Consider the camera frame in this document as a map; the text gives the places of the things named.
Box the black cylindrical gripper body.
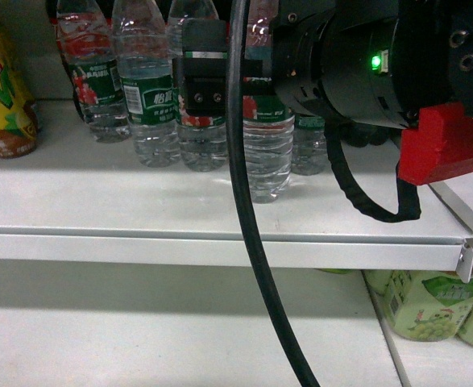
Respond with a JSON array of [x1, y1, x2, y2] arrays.
[[271, 1, 473, 129]]

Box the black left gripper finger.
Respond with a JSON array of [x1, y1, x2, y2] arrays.
[[172, 18, 227, 117]]

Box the water bottle barcode green label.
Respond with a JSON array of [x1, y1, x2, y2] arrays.
[[111, 0, 180, 168]]

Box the water bottle red players label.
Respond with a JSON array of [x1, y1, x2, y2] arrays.
[[166, 1, 227, 172]]

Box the right rear water bottle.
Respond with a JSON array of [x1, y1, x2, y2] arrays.
[[292, 114, 328, 176]]

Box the far left water bottle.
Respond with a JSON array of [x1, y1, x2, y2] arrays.
[[56, 1, 131, 144]]

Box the white metal shelf board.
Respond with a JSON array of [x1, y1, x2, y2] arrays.
[[0, 101, 470, 282]]

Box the white lower shelf board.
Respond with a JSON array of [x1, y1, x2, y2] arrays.
[[0, 260, 400, 386]]

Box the yellow lemon tea bottle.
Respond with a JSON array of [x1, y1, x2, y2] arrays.
[[0, 24, 39, 159]]

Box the red printed camera mount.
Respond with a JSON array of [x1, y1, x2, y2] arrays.
[[398, 102, 473, 185]]

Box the black sleeved cable loop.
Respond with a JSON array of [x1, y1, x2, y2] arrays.
[[326, 116, 422, 223]]

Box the thick black cable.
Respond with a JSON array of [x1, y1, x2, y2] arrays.
[[226, 0, 322, 387]]

